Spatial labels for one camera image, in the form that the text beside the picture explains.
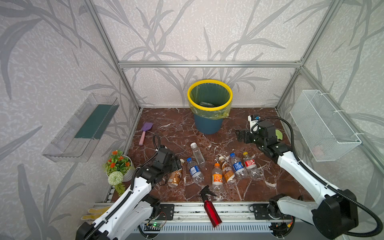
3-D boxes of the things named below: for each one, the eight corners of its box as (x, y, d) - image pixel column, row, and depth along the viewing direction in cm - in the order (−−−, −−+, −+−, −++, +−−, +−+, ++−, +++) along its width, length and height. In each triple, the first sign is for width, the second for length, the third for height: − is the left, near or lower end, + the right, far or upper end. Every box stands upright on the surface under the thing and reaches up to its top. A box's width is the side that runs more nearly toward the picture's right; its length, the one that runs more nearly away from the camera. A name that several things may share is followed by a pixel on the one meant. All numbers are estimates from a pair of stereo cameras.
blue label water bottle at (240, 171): (237, 181, 86) (238, 177, 81) (228, 157, 95) (229, 153, 91) (247, 178, 87) (249, 175, 82) (237, 155, 96) (239, 151, 92)
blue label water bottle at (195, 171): (195, 186, 83) (195, 183, 79) (186, 162, 92) (185, 158, 88) (205, 181, 85) (205, 178, 81) (194, 158, 94) (194, 155, 90)
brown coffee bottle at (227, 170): (225, 184, 85) (227, 180, 80) (217, 160, 94) (218, 156, 89) (234, 181, 86) (236, 178, 81) (225, 158, 95) (226, 153, 90)
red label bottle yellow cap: (246, 180, 86) (249, 177, 82) (242, 155, 96) (244, 151, 92) (257, 180, 86) (260, 177, 82) (252, 155, 96) (254, 151, 92)
